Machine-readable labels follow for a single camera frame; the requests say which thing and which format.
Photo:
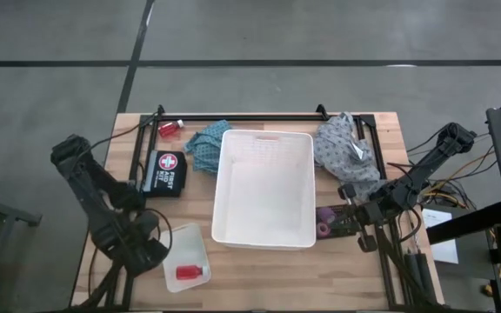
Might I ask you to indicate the black first aid kit pouch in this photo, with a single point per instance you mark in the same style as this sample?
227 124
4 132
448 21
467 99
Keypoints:
165 174

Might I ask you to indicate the white fabric tag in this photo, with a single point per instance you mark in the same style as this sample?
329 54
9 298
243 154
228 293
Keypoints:
357 150

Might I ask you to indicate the black aluminium frame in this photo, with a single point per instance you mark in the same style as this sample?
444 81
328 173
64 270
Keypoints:
255 117

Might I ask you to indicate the grey patterned cloth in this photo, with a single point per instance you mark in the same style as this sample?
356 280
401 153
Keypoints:
346 165

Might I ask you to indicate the white mesh plastic basket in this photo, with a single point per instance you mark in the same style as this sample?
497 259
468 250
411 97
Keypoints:
263 191

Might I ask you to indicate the grey metal stand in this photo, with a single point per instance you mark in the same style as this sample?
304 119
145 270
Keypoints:
7 214

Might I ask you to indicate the red bottle with white cap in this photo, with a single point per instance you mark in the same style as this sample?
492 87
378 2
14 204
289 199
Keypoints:
170 129
189 272

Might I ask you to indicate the small yellow object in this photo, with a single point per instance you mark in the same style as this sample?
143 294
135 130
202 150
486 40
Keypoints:
488 290

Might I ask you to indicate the translucent plastic tray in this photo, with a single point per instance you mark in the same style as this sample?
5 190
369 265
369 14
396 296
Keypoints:
187 248

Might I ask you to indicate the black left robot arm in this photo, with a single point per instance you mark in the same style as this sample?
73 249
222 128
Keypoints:
85 182

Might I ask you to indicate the black frame bracket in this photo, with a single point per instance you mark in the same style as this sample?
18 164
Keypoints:
322 112
160 111

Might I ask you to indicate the black beam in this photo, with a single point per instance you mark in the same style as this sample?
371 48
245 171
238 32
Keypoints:
468 221

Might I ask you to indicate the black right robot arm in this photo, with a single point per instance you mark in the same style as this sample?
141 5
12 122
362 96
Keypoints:
429 165

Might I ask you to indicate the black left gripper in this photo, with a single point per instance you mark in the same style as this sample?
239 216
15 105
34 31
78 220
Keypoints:
139 254

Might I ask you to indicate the black cylinder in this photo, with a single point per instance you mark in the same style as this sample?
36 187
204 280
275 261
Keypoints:
424 274
411 269

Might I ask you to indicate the white paper sheet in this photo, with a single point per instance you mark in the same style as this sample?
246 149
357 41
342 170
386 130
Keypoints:
446 252

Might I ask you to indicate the purple bandage roll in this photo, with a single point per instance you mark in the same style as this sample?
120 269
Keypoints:
327 214

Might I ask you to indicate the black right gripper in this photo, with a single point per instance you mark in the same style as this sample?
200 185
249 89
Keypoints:
368 213

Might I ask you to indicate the black perforated tray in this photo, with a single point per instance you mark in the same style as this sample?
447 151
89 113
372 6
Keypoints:
342 232

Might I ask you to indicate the teal patterned cloth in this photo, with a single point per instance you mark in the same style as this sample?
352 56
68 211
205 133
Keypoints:
207 148

